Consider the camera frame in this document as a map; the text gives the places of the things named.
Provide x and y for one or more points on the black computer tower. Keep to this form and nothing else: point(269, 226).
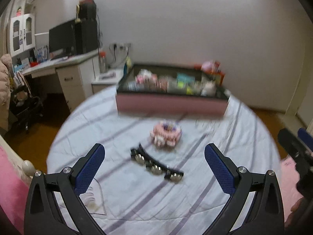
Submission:
point(86, 36)

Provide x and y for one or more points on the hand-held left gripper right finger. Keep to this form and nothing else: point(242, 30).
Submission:
point(218, 169)

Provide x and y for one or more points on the pink storage box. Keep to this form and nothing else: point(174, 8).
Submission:
point(171, 106)

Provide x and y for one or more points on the black office chair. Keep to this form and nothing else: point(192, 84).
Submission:
point(24, 107)

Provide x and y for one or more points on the red-capped bottle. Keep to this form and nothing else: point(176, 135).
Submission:
point(103, 62)

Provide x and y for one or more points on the wall power outlet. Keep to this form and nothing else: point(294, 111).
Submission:
point(120, 45)

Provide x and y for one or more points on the yellow snack bag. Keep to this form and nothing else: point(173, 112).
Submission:
point(127, 66)

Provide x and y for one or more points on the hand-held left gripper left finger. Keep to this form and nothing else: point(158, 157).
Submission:
point(89, 169)

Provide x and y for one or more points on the white bed post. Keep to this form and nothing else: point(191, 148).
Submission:
point(28, 167)

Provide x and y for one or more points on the person's right hand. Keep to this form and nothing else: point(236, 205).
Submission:
point(297, 206)

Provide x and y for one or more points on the red container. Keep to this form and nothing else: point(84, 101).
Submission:
point(34, 64)

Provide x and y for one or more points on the pink bedding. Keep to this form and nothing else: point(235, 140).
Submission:
point(12, 195)

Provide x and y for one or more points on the blue and white box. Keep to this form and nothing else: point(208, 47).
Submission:
point(41, 53)

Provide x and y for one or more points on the pink plush toy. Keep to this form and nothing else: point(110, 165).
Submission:
point(207, 65)

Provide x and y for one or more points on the black monitor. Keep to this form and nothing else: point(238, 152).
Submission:
point(62, 38)

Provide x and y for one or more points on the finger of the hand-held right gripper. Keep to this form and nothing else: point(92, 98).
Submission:
point(291, 144)
point(307, 139)

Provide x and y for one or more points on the white nightstand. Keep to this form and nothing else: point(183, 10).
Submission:
point(105, 84)

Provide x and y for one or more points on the pink block figure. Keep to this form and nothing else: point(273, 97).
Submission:
point(166, 133)

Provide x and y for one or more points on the black speaker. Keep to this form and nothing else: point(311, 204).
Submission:
point(88, 11)

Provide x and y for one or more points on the white desk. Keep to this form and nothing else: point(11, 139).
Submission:
point(73, 80)

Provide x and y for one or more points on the small cream desk ornament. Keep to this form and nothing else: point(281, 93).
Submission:
point(78, 13)

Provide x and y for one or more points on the black beaded hair clip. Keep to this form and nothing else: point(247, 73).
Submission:
point(154, 167)

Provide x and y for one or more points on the red toy box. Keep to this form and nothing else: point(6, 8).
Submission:
point(220, 77)

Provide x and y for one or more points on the pink quilt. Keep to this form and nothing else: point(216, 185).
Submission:
point(288, 176)

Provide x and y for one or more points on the pink jacket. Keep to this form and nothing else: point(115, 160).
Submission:
point(5, 90)

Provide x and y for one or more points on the white glass-door cabinet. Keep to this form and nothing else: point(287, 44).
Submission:
point(22, 34)

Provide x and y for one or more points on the pink doll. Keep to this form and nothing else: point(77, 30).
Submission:
point(19, 11)

